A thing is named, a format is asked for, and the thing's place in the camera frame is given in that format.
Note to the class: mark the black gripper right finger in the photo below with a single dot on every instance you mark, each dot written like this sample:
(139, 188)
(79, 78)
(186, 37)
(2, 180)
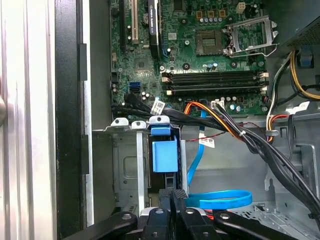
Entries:
(195, 225)

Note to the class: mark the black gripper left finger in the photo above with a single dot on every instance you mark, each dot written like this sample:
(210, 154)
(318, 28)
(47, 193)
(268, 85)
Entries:
(157, 225)

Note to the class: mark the hard disk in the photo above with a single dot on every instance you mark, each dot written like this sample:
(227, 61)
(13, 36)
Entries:
(165, 155)

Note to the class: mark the grey metal disk bay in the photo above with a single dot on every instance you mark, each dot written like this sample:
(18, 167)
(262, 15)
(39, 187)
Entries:
(125, 162)

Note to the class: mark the grey optical drive cage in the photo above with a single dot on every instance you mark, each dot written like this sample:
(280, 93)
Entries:
(308, 157)

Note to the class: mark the black RAM slot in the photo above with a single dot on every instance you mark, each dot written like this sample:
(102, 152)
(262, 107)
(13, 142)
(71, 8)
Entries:
(215, 92)
(215, 86)
(215, 73)
(215, 79)

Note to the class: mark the black PC case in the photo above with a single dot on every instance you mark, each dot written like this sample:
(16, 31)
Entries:
(67, 125)

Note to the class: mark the green motherboard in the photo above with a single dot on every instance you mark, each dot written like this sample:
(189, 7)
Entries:
(150, 67)

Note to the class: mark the locking lever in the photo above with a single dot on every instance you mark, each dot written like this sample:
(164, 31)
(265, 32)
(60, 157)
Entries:
(247, 55)

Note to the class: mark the CPU socket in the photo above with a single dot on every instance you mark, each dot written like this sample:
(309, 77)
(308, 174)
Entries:
(208, 42)

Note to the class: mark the black graphics card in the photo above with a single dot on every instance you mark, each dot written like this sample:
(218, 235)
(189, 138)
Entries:
(153, 25)

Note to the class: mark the white expansion slot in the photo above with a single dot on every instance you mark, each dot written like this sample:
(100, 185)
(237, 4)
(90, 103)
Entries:
(135, 25)

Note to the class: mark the black expansion slot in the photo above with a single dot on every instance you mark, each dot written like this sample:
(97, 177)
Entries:
(122, 25)

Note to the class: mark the metal socket cover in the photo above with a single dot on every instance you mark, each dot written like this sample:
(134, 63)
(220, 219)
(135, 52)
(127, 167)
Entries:
(267, 32)

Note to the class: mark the grey power supply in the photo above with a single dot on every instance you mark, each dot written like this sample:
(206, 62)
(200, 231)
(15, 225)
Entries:
(300, 20)

